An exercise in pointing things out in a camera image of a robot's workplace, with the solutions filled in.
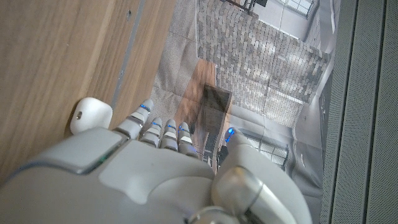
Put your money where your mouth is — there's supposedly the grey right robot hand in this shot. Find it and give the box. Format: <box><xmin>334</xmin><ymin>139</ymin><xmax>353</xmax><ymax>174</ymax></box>
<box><xmin>0</xmin><ymin>98</ymin><xmax>313</xmax><ymax>224</ymax></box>

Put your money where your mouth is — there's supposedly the white airpods case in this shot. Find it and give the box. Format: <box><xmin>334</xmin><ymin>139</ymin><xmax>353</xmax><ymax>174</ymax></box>
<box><xmin>69</xmin><ymin>97</ymin><xmax>113</xmax><ymax>135</ymax></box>

